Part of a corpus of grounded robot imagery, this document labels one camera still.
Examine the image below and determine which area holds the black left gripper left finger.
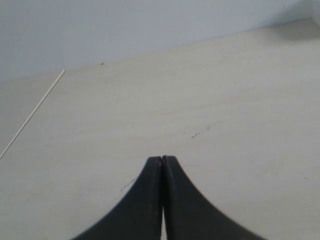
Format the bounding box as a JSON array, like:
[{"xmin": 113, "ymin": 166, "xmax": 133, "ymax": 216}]
[{"xmin": 75, "ymin": 156, "xmax": 163, "ymax": 240}]

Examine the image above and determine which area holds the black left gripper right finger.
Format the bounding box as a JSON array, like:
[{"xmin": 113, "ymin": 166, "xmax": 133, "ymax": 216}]
[{"xmin": 161, "ymin": 155, "xmax": 261, "ymax": 240}]

